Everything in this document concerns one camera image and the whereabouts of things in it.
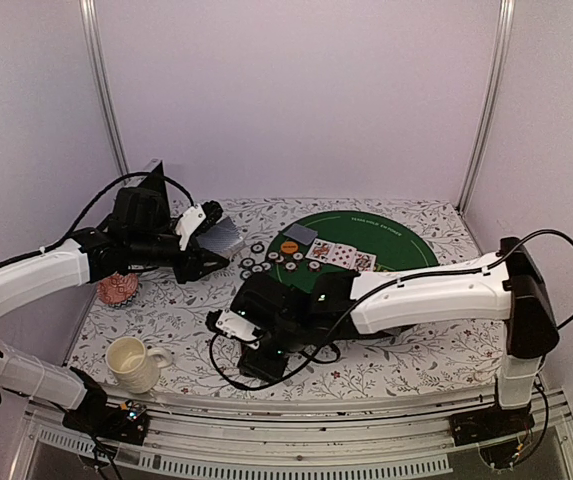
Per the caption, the single blue playing card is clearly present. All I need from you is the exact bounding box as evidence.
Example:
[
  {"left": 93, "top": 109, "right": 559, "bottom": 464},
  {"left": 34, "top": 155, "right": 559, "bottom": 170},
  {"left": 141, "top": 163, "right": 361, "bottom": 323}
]
[{"left": 283, "top": 224, "right": 318, "bottom": 245}]

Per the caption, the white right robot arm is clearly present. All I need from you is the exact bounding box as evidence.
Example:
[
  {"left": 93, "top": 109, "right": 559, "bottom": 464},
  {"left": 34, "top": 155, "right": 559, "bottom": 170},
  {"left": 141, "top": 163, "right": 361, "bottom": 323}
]
[{"left": 217, "top": 237, "right": 560, "bottom": 436}]

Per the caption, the floral white table mat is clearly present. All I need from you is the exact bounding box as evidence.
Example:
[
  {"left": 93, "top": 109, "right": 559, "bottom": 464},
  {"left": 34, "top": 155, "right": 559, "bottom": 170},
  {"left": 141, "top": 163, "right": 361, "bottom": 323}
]
[{"left": 68, "top": 198, "right": 504, "bottom": 402}]

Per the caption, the orange big blind button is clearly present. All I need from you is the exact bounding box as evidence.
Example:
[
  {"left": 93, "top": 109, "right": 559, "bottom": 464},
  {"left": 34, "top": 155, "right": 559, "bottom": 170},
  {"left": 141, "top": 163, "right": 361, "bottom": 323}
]
[{"left": 280, "top": 241, "right": 300, "bottom": 255}]

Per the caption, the aluminium front rail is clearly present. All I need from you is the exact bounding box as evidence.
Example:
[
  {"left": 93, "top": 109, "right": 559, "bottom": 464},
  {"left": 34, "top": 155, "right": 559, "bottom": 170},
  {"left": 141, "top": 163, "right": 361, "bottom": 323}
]
[{"left": 10, "top": 387, "right": 573, "bottom": 479}]

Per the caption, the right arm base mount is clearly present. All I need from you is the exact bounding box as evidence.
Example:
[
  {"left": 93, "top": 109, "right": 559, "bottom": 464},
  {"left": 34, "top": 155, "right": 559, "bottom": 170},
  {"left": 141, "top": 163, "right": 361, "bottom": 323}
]
[{"left": 448, "top": 405, "right": 534, "bottom": 470}]

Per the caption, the round green poker mat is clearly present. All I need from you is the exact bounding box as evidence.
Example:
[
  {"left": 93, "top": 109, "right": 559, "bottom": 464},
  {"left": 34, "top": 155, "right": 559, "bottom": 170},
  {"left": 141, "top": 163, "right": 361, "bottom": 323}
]
[{"left": 263, "top": 210, "right": 440, "bottom": 346}]

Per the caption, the king of hearts card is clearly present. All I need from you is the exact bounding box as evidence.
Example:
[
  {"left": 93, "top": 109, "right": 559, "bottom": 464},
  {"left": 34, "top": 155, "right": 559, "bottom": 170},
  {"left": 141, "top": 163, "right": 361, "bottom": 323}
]
[{"left": 352, "top": 251, "right": 376, "bottom": 272}]

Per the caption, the blue playing card deck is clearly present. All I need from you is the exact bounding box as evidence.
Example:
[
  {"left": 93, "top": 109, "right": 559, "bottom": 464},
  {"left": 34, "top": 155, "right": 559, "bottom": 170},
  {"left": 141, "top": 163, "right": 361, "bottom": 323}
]
[{"left": 197, "top": 217, "right": 245, "bottom": 260}]

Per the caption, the queen of spades card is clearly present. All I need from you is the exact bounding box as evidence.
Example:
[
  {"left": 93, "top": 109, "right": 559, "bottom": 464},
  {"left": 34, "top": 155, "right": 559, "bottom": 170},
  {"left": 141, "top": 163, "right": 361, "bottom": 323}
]
[{"left": 306, "top": 238, "right": 335, "bottom": 263}]

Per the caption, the eight of diamonds card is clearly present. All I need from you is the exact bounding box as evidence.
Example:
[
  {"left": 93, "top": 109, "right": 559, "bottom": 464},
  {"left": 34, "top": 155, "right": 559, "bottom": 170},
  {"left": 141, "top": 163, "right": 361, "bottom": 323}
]
[{"left": 328, "top": 243, "right": 357, "bottom": 269}]

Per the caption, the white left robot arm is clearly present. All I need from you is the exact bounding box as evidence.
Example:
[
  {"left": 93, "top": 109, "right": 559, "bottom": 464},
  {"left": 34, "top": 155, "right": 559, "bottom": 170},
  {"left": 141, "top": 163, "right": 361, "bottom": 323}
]
[{"left": 0, "top": 187, "right": 229, "bottom": 434}]

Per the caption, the left aluminium frame post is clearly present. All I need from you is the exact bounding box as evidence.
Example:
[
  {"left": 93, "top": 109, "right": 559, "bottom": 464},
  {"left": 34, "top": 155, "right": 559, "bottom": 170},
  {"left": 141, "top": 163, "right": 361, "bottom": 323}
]
[{"left": 79, "top": 0, "right": 129, "bottom": 175}]

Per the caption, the cream ceramic mug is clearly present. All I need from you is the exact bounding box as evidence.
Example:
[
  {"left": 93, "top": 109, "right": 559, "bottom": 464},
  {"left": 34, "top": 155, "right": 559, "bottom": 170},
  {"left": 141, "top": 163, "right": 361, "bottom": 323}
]
[{"left": 105, "top": 337, "right": 173, "bottom": 394}]

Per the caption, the right aluminium frame post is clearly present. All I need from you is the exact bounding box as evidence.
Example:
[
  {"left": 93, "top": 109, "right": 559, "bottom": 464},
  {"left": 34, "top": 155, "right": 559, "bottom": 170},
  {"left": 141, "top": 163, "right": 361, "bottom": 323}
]
[{"left": 456, "top": 0, "right": 516, "bottom": 216}]

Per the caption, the aluminium frame post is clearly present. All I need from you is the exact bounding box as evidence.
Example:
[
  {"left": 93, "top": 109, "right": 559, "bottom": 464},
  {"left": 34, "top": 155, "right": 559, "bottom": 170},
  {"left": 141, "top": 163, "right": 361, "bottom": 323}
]
[
  {"left": 456, "top": 0, "right": 516, "bottom": 216},
  {"left": 79, "top": 0, "right": 129, "bottom": 175}
]

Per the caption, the aluminium poker chip case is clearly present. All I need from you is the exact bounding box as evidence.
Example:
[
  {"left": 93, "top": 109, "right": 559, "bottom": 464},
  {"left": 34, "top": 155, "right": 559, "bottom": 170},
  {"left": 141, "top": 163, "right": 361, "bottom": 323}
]
[{"left": 109, "top": 164, "right": 173, "bottom": 236}]

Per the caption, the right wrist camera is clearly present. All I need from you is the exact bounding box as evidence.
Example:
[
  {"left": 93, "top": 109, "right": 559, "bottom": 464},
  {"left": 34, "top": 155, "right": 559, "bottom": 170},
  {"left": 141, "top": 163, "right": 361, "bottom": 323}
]
[{"left": 206, "top": 309, "right": 265, "bottom": 350}]

